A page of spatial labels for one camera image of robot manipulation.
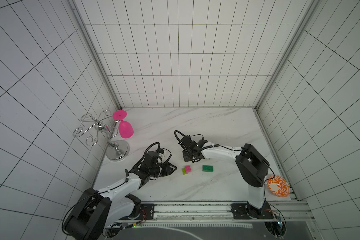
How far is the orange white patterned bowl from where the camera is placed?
78 cm

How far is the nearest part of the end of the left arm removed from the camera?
2.11 feet

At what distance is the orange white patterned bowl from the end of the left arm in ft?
1.87
